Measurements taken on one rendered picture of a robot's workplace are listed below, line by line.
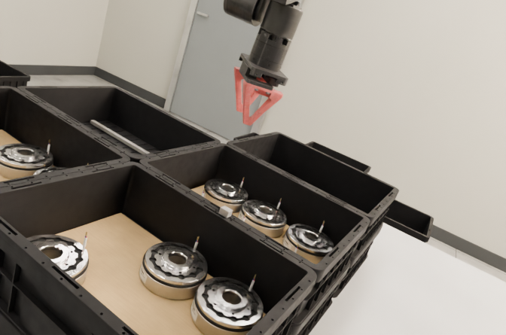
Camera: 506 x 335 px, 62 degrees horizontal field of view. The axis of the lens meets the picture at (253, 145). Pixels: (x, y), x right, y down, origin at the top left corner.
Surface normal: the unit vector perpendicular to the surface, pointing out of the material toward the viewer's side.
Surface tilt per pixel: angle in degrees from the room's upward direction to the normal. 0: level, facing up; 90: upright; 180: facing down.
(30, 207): 90
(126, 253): 0
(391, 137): 90
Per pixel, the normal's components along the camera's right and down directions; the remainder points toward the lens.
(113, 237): 0.30, -0.90
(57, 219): 0.81, 0.41
